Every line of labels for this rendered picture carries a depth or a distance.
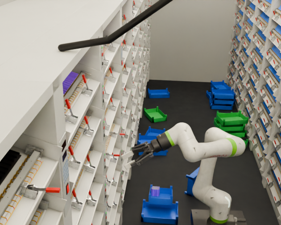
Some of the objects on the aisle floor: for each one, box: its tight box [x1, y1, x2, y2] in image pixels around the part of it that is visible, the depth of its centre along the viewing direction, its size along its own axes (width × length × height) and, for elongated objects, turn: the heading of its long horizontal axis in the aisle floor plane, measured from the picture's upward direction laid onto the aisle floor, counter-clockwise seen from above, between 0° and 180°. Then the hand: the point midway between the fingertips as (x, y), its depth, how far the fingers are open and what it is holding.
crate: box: [141, 199, 178, 225], centre depth 319 cm, size 30×20×8 cm
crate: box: [149, 184, 173, 205], centre depth 333 cm, size 30×20×8 cm
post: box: [122, 0, 133, 179], centre depth 336 cm, size 20×9×176 cm, turn 83°
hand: (127, 160), depth 214 cm, fingers open, 9 cm apart
